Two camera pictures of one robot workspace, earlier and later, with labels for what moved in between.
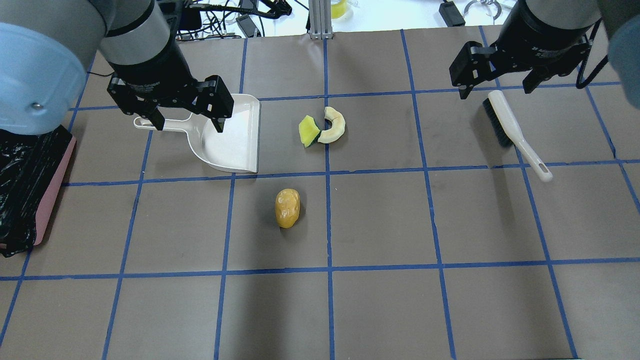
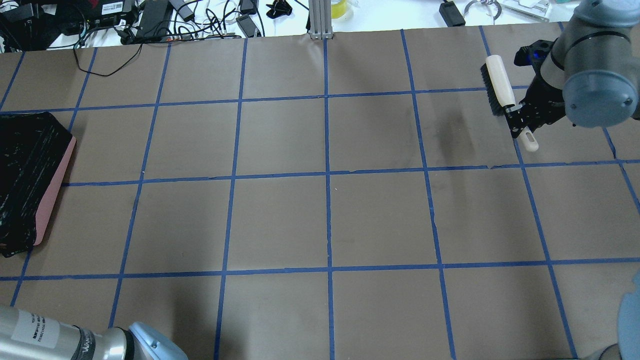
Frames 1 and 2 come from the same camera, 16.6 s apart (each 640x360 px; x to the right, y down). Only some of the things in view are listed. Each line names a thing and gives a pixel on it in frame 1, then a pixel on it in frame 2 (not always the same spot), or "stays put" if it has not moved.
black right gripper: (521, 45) to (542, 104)
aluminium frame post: (320, 20) stays put
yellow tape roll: (338, 10) stays put
